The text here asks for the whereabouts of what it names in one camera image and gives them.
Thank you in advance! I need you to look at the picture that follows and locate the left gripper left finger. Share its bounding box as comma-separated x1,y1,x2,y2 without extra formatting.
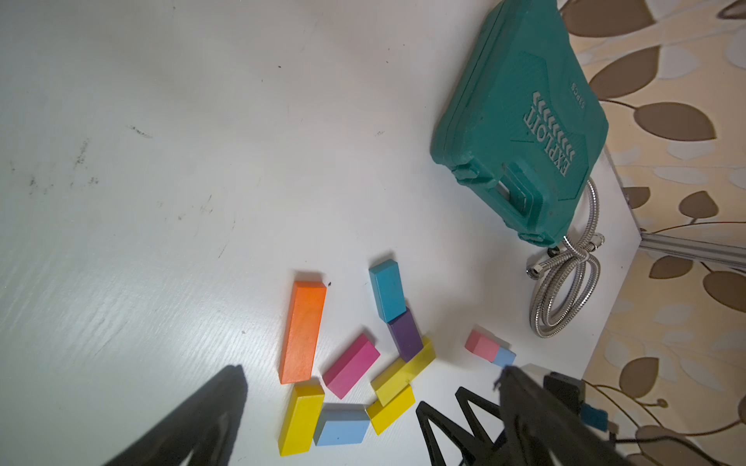
108,365,248,465

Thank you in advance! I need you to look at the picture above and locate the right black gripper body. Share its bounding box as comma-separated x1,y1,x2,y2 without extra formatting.
543,372,608,432

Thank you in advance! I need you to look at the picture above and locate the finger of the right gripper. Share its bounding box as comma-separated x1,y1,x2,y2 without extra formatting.
453,385,503,444
416,401,484,465

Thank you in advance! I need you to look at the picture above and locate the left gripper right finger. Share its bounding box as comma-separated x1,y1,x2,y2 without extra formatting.
497,366,629,465

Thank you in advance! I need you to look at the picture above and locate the pink block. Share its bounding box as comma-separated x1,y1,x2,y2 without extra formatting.
464,329,500,363

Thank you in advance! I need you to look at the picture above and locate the light blue block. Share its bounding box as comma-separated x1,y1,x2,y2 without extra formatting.
314,404,370,447
493,347,516,368

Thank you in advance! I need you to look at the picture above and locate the long yellow-green block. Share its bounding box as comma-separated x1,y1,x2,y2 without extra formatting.
371,336,436,406

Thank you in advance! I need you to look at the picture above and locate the short yellow block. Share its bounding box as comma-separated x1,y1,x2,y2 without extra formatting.
366,386,416,435

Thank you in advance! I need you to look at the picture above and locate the purple block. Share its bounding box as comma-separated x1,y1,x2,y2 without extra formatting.
388,308,424,362

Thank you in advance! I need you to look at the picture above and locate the yellow block lower left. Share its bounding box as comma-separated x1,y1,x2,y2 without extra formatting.
278,381,326,456

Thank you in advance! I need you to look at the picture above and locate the magenta block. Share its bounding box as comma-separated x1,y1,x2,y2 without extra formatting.
322,334,380,399

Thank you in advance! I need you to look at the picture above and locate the orange long block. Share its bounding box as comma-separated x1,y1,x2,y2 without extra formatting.
279,282,326,384

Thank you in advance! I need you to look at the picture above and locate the light blue flat block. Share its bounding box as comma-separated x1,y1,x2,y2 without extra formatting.
314,404,370,447

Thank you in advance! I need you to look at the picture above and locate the teal block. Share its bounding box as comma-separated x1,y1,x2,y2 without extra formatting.
369,259,406,323

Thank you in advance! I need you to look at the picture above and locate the green plastic tool case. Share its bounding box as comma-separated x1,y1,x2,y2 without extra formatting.
431,1,609,247

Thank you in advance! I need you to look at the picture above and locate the coiled metal shower hose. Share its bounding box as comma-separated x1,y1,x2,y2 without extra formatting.
525,177,606,340

